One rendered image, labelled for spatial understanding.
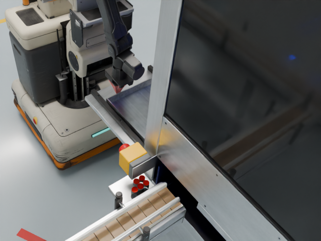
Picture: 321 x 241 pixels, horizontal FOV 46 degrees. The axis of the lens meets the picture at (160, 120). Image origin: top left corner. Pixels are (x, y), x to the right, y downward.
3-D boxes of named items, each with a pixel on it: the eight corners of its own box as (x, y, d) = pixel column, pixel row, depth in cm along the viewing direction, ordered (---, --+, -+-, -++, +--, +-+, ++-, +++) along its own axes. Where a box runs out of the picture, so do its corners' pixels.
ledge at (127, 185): (164, 200, 127) (164, 197, 125) (132, 220, 120) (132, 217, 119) (139, 170, 133) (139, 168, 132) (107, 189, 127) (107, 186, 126)
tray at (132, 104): (212, 131, 147) (214, 125, 144) (160, 162, 134) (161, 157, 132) (157, 80, 163) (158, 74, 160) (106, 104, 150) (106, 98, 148)
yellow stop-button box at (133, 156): (149, 169, 122) (151, 156, 117) (131, 180, 119) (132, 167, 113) (135, 153, 126) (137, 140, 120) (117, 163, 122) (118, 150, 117)
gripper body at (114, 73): (119, 89, 142) (121, 75, 136) (104, 73, 146) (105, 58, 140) (133, 83, 145) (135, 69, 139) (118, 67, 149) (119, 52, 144)
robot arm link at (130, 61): (126, 30, 133) (107, 42, 129) (148, 48, 128) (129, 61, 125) (127, 54, 143) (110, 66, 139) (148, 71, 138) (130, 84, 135)
